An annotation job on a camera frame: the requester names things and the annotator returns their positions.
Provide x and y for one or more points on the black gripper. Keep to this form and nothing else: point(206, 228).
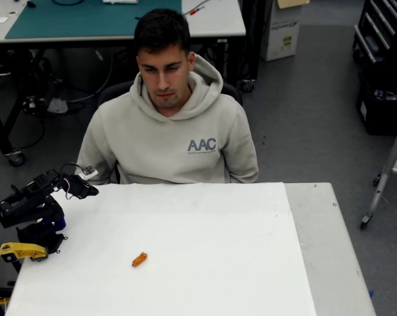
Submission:
point(83, 189)

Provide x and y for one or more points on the small orange object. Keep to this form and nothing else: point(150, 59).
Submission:
point(139, 259)

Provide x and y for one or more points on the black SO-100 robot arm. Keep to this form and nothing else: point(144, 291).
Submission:
point(27, 207)

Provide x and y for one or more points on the yellow table clamp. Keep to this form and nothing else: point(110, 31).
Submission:
point(20, 251)

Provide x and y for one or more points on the man in grey hoodie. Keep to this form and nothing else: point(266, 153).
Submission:
point(165, 145)

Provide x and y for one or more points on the crumpled white paper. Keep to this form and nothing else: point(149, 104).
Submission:
point(57, 106)

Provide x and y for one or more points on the large white paper sheet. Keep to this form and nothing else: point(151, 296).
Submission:
point(201, 247)

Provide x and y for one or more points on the green cutting mat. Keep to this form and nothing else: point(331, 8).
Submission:
point(86, 19)

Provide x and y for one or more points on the small white card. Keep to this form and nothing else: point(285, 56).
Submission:
point(0, 19)

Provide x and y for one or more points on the grey workbench on casters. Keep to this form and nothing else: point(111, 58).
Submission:
point(218, 19)

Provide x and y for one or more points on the white cardboard box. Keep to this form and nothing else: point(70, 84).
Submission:
point(280, 36)

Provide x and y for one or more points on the tan paper folder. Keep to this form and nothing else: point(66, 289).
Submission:
point(292, 2)

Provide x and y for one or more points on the grey stand leg with caster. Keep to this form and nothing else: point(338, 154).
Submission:
point(384, 177)

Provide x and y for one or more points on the black storage bin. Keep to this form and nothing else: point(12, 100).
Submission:
point(379, 115)

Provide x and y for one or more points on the small wrist camera board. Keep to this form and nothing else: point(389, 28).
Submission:
point(88, 172)

